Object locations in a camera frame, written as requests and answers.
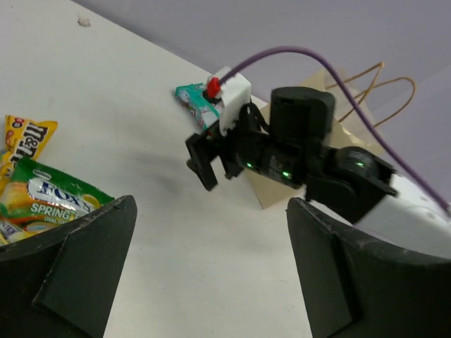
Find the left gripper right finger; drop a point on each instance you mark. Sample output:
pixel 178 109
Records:
pixel 356 285

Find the yellow candy packet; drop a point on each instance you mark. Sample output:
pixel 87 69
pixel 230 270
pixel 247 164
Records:
pixel 24 138

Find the green yellow snack packet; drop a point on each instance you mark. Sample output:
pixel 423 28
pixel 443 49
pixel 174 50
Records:
pixel 38 198

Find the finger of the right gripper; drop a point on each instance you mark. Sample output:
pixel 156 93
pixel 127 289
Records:
pixel 202 151

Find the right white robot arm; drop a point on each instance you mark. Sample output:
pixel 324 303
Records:
pixel 355 184

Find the small white crumb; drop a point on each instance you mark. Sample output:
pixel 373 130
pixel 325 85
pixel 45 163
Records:
pixel 84 22

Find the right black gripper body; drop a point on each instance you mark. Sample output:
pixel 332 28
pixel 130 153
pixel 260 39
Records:
pixel 291 152

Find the teal snack packet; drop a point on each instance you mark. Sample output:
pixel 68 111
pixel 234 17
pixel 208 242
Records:
pixel 204 112

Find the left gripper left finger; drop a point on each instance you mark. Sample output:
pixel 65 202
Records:
pixel 62 282

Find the brown paper bag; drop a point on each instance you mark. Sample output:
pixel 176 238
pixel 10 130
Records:
pixel 347 130

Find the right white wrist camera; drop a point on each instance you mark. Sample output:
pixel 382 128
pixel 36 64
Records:
pixel 231 95

